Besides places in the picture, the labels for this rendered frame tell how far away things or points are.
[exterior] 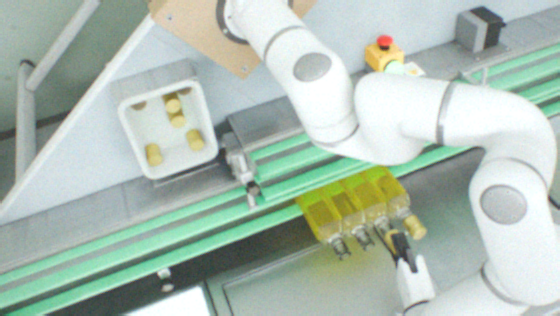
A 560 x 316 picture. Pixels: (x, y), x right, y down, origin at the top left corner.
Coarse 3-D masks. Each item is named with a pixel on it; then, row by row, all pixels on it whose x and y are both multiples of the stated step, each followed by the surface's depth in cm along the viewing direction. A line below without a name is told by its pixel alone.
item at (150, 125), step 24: (144, 96) 94; (192, 96) 106; (144, 120) 106; (168, 120) 108; (192, 120) 111; (144, 144) 110; (168, 144) 113; (216, 144) 109; (144, 168) 105; (168, 168) 109
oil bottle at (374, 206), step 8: (352, 176) 115; (360, 176) 114; (352, 184) 113; (360, 184) 113; (368, 184) 112; (352, 192) 111; (360, 192) 111; (368, 192) 111; (376, 192) 110; (360, 200) 109; (368, 200) 109; (376, 200) 109; (384, 200) 109; (368, 208) 107; (376, 208) 107; (384, 208) 107; (368, 216) 107; (376, 216) 107; (384, 216) 107; (368, 224) 109
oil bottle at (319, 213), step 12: (312, 192) 112; (300, 204) 113; (312, 204) 109; (324, 204) 109; (312, 216) 107; (324, 216) 107; (336, 216) 106; (312, 228) 110; (324, 228) 104; (336, 228) 104; (324, 240) 105
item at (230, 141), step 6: (222, 138) 111; (228, 138) 110; (234, 138) 109; (222, 144) 111; (228, 144) 108; (234, 144) 108; (228, 150) 108; (240, 150) 107; (228, 156) 108; (228, 162) 111; (234, 168) 110; (234, 174) 112
